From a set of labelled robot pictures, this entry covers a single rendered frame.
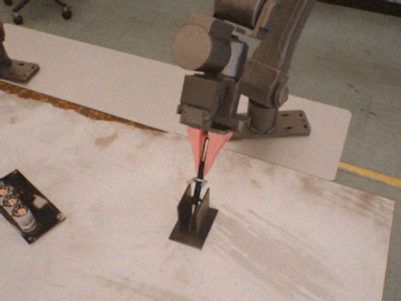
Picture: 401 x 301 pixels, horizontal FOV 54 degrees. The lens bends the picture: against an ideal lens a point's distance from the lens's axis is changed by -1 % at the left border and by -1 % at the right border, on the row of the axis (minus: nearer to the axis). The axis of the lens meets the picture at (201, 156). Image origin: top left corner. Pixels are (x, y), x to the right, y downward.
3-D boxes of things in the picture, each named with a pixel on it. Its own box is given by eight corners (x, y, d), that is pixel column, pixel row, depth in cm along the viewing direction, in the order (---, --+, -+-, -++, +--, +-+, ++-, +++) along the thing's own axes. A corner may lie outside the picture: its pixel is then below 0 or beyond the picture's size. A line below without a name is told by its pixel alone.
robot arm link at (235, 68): (225, 85, 54) (236, 33, 53) (190, 76, 57) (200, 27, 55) (246, 86, 60) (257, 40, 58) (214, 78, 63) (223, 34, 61)
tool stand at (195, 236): (212, 235, 70) (226, 176, 67) (195, 258, 61) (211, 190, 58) (182, 225, 71) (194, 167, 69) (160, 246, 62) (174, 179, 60)
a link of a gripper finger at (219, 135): (213, 183, 59) (226, 121, 56) (168, 170, 60) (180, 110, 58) (224, 173, 65) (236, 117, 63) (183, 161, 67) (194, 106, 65)
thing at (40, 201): (-17, 194, 71) (-20, 190, 71) (18, 172, 75) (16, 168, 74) (30, 247, 64) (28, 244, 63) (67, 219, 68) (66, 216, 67)
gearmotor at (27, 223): (32, 219, 66) (22, 201, 63) (41, 227, 65) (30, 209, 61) (19, 228, 65) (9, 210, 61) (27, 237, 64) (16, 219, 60)
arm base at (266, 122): (319, 105, 76) (309, 83, 81) (215, 110, 75) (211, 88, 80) (311, 135, 82) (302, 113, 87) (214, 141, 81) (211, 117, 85)
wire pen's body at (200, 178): (200, 204, 64) (215, 137, 62) (197, 206, 62) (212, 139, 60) (191, 201, 64) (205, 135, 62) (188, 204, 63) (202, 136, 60)
